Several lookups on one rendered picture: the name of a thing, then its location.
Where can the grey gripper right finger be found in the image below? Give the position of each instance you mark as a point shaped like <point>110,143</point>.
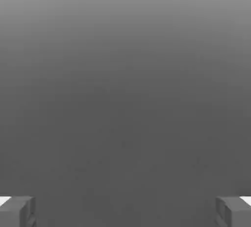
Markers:
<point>235,213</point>

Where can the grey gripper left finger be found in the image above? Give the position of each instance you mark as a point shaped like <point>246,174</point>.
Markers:
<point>13,213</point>

